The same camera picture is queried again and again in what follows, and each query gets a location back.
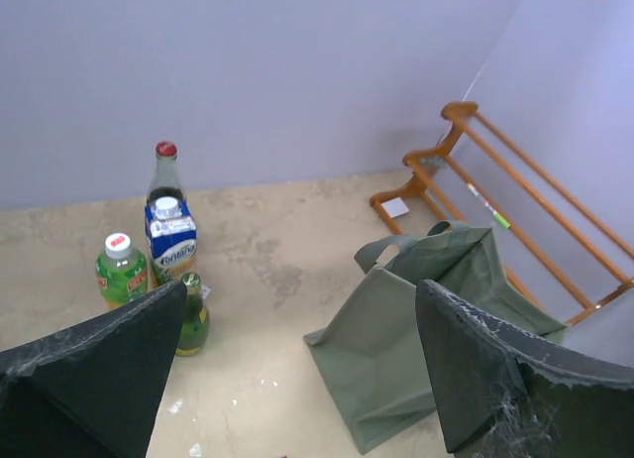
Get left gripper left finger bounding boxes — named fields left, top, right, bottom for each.
left=1, top=282, right=186, bottom=457

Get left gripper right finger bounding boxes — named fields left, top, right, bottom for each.
left=415, top=280, right=633, bottom=457

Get green beer bottle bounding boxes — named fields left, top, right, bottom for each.
left=175, top=272, right=210, bottom=357

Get green orange juice bottle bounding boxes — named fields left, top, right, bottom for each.
left=95, top=232, right=149, bottom=310

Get green canvas bag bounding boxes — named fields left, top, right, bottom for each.
left=304, top=221, right=568, bottom=454

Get blue juice carton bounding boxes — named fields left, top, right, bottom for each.
left=145, top=196, right=198, bottom=286

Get glass cola bottle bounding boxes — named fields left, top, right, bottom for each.
left=146, top=141, right=186, bottom=204

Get green marker on shelf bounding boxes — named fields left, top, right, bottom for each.
left=467, top=183, right=511, bottom=229

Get white red small box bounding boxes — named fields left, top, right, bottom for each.
left=380, top=196, right=409, bottom=219

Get grey metal clip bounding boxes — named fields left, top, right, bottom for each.
left=421, top=156, right=445, bottom=169

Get orange wooden shelf rack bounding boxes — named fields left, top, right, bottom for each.
left=370, top=101, right=633, bottom=324

